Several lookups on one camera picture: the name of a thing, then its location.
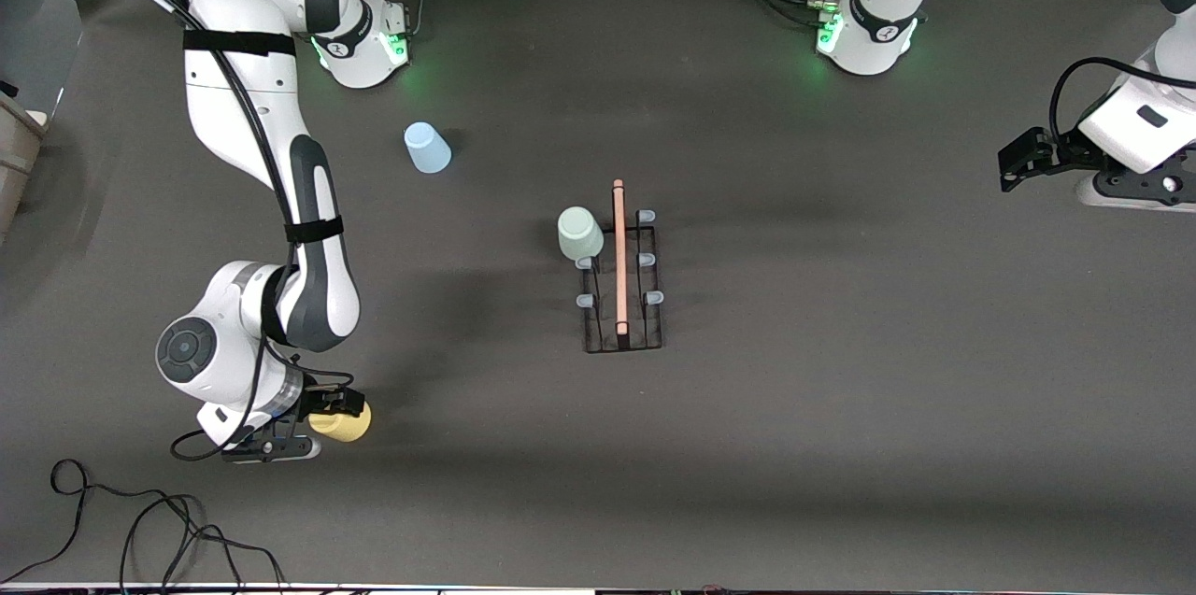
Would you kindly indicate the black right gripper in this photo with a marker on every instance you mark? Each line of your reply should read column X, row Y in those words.
column 320, row 401

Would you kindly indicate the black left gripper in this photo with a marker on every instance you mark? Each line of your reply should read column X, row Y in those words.
column 1064, row 151

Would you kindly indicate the yellow plastic cup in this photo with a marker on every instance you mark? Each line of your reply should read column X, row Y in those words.
column 350, row 427

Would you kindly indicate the pale green plastic cup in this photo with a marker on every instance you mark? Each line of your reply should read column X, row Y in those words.
column 579, row 233

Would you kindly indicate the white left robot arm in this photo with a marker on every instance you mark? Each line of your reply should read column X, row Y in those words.
column 874, row 35

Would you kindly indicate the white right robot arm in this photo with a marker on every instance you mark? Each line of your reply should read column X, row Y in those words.
column 238, row 109

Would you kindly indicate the light blue plastic cup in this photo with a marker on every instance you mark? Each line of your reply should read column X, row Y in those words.
column 428, row 149

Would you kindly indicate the beige cardboard box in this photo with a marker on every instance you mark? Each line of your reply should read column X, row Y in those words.
column 19, row 165

